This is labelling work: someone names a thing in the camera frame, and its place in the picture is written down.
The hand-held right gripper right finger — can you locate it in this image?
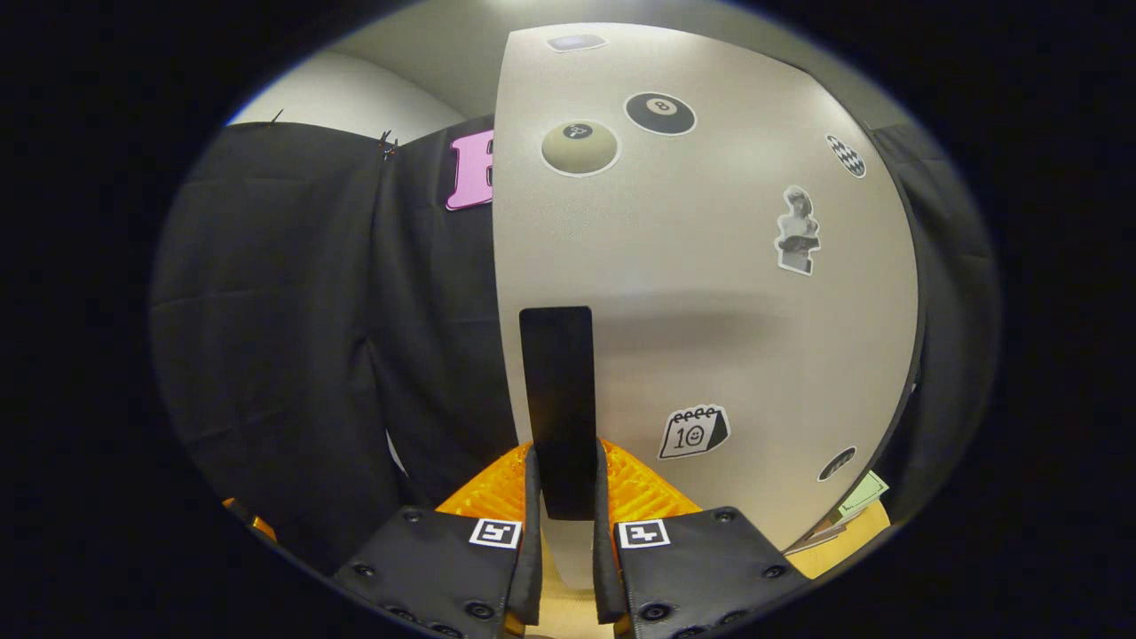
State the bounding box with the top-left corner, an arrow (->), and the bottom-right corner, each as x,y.
593,439 -> 809,639

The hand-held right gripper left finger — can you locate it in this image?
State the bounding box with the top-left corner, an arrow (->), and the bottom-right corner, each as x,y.
333,444 -> 544,639

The black door handle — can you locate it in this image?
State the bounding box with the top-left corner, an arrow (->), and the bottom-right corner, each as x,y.
519,306 -> 597,522

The beige cabinet door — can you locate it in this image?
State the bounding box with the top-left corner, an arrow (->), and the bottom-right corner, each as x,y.
493,22 -> 924,591

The black backdrop cloth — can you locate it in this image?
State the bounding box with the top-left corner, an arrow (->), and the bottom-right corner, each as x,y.
151,115 -> 999,578

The green book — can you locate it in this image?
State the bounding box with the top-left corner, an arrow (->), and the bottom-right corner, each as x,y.
834,470 -> 890,520

